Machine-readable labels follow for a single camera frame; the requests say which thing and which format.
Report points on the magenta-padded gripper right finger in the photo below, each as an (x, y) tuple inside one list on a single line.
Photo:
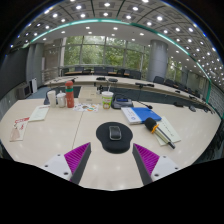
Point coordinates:
[(163, 165)]

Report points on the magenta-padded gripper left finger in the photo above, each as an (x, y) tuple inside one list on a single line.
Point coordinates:
[(60, 163)]

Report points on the black computer mouse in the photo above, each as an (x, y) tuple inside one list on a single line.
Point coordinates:
[(115, 133)]

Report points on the black mouse pad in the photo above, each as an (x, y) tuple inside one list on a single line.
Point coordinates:
[(114, 146)]

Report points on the white paper sheet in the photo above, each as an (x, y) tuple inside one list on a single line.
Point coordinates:
[(171, 131)]

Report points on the red and white fan-print brochure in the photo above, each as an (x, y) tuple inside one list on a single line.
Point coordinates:
[(19, 129)]

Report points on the white sheet with red header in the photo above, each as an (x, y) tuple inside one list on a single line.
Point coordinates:
[(39, 113)]

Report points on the blue and white book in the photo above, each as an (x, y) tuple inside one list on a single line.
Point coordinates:
[(143, 114)]

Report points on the colourful sticker leaflet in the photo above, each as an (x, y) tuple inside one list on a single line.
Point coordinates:
[(86, 107)]

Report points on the white lidded mug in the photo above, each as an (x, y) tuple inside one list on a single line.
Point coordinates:
[(61, 100)]

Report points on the black gooseneck conference microphone unit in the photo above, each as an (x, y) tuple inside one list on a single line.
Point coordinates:
[(46, 101), (122, 102)]

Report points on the white paper cup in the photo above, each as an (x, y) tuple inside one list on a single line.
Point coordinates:
[(51, 99)]

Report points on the red bottle with green band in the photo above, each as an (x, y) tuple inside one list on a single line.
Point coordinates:
[(69, 96)]

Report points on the beige cardboard box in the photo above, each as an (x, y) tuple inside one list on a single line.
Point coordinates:
[(89, 96)]

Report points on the green and white drink cup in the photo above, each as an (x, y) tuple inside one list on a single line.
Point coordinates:
[(107, 100)]

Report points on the white upright cabinet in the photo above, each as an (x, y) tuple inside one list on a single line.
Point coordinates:
[(33, 86)]

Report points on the black table microphone units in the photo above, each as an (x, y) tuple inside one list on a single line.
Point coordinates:
[(144, 84)]

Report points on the dark office chairs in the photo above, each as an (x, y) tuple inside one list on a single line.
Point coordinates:
[(135, 74)]

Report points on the ceiling lights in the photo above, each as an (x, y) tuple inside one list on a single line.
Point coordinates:
[(106, 4)]

